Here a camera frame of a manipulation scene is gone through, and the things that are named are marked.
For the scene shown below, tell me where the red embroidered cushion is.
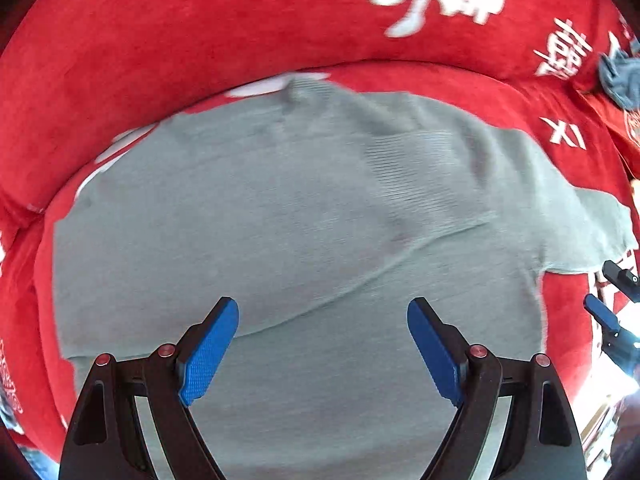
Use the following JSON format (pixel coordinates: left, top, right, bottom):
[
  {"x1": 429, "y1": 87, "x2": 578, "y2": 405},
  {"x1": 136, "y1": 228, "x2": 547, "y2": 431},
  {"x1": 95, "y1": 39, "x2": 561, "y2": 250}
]
[{"x1": 582, "y1": 90, "x2": 640, "y2": 180}]

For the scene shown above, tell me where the grey knit sweater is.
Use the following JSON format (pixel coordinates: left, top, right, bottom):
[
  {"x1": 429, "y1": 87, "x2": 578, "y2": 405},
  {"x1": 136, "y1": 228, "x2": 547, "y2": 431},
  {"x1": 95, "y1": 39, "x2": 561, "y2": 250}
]
[{"x1": 53, "y1": 78, "x2": 636, "y2": 479}]

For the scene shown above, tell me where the red wedding sofa cover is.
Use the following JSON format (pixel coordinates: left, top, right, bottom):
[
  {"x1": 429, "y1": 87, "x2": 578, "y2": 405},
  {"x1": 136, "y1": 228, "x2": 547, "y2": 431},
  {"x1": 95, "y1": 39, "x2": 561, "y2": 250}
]
[{"x1": 1, "y1": 0, "x2": 639, "y2": 458}]

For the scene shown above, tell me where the grey-blue crumpled cloth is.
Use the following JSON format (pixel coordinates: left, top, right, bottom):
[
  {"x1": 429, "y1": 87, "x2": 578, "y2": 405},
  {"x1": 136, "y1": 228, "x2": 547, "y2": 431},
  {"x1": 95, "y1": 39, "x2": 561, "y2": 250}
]
[{"x1": 598, "y1": 47, "x2": 639, "y2": 110}]

